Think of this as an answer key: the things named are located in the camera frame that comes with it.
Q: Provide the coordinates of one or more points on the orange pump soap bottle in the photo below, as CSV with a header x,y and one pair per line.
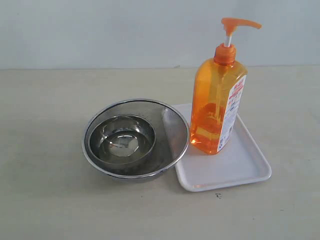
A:
x,y
218,87

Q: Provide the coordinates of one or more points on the small stainless steel bowl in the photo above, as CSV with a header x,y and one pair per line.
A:
x,y
122,141

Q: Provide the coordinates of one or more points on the steel mesh strainer basket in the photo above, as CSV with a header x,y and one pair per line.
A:
x,y
172,139

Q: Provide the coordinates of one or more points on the white plastic tray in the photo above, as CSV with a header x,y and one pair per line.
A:
x,y
240,162

